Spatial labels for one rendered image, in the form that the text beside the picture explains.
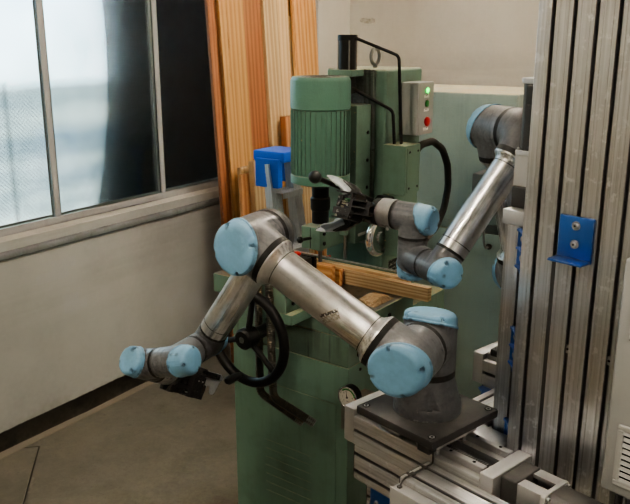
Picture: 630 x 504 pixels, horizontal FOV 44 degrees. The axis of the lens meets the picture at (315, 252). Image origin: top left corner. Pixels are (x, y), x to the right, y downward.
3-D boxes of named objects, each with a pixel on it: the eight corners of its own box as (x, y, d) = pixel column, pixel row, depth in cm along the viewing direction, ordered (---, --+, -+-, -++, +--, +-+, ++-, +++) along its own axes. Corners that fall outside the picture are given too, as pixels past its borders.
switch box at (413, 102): (400, 134, 242) (401, 82, 238) (415, 131, 250) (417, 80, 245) (417, 135, 238) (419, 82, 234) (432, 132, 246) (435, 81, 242)
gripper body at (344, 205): (334, 188, 202) (373, 194, 195) (352, 193, 209) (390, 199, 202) (328, 217, 202) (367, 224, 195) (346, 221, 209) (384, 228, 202)
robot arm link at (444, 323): (463, 361, 172) (466, 304, 169) (444, 384, 161) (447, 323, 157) (412, 351, 178) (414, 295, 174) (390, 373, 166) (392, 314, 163)
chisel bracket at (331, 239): (301, 252, 235) (301, 225, 232) (328, 243, 245) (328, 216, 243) (320, 256, 230) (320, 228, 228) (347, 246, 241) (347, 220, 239)
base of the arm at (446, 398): (475, 408, 172) (477, 367, 169) (430, 430, 162) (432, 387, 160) (423, 386, 183) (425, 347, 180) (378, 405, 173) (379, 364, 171)
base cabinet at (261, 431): (236, 530, 263) (230, 334, 244) (335, 458, 307) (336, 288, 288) (345, 584, 237) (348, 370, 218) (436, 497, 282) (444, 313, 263)
